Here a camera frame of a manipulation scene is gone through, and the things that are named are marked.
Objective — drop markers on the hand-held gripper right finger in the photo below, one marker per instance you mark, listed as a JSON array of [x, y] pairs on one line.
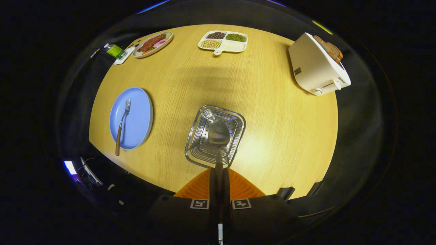
[[259, 217]]

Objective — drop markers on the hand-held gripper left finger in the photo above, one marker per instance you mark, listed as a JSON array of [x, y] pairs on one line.
[[184, 217]]

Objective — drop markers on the metal spoon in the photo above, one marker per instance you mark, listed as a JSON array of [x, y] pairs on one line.
[[219, 133]]

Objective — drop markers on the square perforated metal tray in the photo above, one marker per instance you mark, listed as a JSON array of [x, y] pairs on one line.
[[204, 149]]

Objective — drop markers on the light grey flat bar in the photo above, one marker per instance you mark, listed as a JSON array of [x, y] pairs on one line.
[[90, 172]]

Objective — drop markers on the blue round plate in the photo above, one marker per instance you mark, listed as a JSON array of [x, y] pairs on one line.
[[138, 119]]

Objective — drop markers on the lit computer screen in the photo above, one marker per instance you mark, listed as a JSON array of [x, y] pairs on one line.
[[70, 167]]

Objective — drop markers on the white toaster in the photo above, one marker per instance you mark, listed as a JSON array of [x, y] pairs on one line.
[[313, 68]]

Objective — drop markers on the white square coaster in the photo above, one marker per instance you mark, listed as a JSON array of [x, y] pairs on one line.
[[125, 56]]

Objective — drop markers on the plate of meat and vegetables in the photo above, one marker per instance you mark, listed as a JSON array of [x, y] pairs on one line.
[[152, 44]]

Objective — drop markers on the white divided tray of beans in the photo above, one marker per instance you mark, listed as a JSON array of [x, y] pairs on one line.
[[223, 42]]

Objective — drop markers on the green drink bottle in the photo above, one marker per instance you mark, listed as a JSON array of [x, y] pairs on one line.
[[115, 51]]

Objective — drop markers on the bread slice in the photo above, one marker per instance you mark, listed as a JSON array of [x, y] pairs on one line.
[[337, 53], [323, 44]]

